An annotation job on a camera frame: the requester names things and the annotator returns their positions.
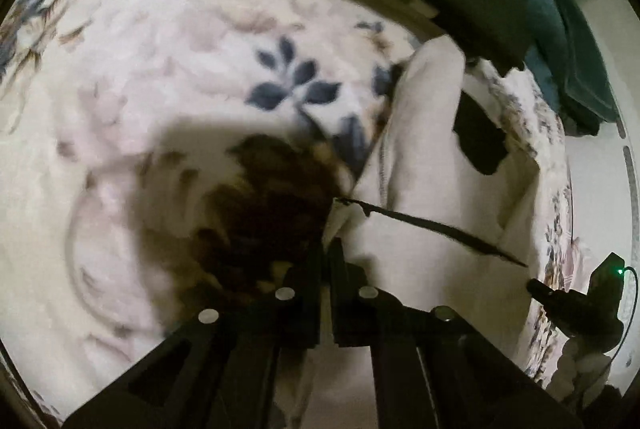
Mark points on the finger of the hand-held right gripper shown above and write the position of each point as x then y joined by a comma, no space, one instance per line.
550,296

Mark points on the floral fleece blanket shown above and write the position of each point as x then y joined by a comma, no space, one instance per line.
150,59

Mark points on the white garment with black patches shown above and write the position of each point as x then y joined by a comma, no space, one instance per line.
425,149

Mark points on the teal cloth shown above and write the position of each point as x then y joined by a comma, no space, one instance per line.
575,49

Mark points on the person's right hand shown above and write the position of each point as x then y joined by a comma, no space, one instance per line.
585,366

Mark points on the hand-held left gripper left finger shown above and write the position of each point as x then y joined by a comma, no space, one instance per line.
306,304

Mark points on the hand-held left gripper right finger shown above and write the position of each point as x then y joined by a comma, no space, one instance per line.
344,304

